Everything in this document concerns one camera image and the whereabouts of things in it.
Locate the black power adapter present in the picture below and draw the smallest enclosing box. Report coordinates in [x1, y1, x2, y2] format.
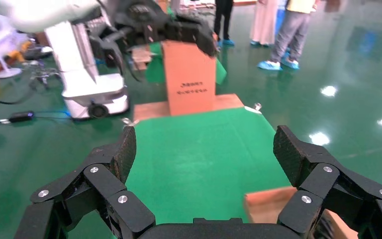
[9, 111, 35, 123]

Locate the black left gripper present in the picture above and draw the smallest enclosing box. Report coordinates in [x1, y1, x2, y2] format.
[91, 0, 219, 77]

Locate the person in grey trousers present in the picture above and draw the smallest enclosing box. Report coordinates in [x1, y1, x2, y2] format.
[257, 0, 319, 72]

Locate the person in white skirt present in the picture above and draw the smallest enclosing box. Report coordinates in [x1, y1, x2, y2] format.
[249, 0, 280, 47]

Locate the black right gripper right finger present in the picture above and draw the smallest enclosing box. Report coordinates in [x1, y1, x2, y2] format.
[273, 125, 382, 239]

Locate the silver binder clip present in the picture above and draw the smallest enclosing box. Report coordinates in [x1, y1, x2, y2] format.
[121, 118, 141, 128]
[245, 103, 263, 115]

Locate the white wheeled robot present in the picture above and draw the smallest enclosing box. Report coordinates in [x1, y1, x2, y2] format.
[44, 19, 130, 120]

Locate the green tablecloth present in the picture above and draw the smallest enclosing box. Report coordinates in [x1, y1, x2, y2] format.
[67, 107, 292, 239]

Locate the person in black trousers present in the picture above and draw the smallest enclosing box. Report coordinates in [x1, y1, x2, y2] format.
[213, 0, 236, 47]

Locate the tall printed cardboard box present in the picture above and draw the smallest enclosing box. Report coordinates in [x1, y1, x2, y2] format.
[162, 40, 217, 117]

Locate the open brown cardboard box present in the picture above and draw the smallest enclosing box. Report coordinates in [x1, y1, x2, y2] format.
[243, 186, 360, 239]

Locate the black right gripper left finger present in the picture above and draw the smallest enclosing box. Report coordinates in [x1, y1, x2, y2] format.
[14, 126, 156, 239]

